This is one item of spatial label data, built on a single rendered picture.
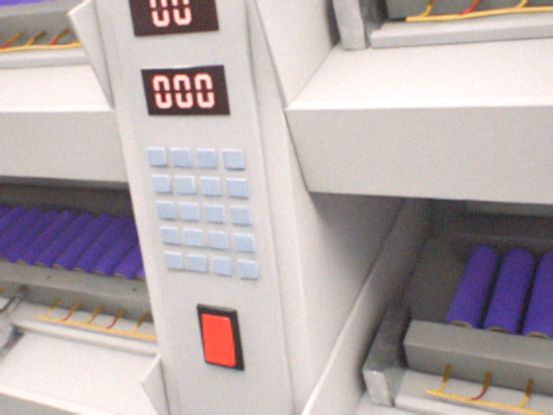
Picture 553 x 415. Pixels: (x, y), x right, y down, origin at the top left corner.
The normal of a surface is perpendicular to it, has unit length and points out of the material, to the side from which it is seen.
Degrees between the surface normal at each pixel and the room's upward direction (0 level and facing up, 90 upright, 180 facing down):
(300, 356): 90
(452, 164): 109
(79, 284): 19
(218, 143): 90
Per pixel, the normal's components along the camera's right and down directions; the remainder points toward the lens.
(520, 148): -0.42, 0.62
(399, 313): -0.27, -0.79
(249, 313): -0.49, 0.32
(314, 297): 0.87, 0.06
